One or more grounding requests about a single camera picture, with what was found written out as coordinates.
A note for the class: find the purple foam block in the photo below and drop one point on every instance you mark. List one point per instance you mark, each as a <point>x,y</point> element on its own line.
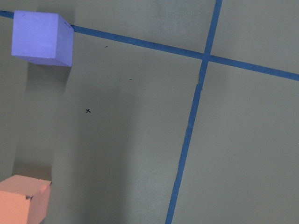
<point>42,38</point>

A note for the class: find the orange foam block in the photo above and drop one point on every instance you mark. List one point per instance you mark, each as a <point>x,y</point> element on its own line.
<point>24,200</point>

